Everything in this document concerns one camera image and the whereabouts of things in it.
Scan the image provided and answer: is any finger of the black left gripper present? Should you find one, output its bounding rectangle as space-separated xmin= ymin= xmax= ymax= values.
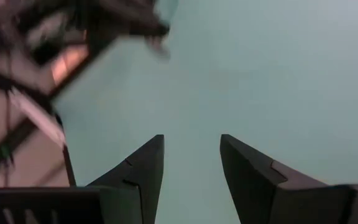
xmin=129 ymin=23 xmax=171 ymax=37

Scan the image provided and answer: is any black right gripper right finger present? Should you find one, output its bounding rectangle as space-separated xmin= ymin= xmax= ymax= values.
xmin=219 ymin=134 xmax=357 ymax=224

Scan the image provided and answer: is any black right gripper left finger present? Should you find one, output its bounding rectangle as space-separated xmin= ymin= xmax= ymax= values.
xmin=87 ymin=134 xmax=165 ymax=224

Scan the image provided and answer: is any green table mat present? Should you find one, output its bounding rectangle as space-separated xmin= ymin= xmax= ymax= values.
xmin=53 ymin=0 xmax=358 ymax=224

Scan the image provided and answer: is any black aluminium table frame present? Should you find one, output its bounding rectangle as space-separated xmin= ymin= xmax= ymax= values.
xmin=47 ymin=40 xmax=117 ymax=187

